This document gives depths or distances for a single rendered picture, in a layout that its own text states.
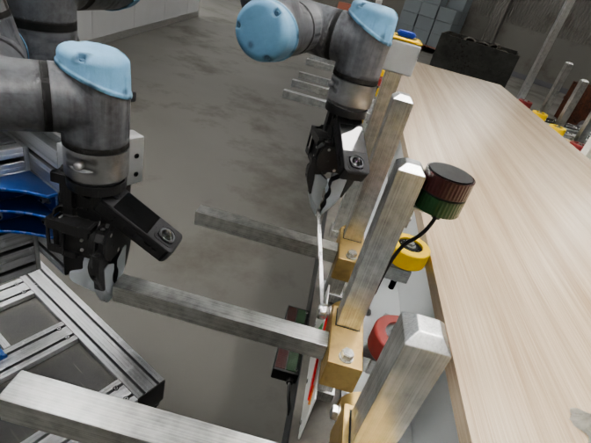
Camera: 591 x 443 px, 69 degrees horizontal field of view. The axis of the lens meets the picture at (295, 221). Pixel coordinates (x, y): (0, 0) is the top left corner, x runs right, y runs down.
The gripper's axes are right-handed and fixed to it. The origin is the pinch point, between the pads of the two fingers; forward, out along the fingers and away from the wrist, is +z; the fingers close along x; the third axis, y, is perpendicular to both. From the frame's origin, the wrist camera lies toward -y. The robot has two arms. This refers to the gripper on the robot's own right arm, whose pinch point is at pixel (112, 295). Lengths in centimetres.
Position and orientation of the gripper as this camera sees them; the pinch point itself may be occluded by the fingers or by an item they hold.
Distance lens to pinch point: 70.7
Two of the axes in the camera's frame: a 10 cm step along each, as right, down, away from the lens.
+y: -9.6, -2.7, 0.1
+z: -2.3, 8.2, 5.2
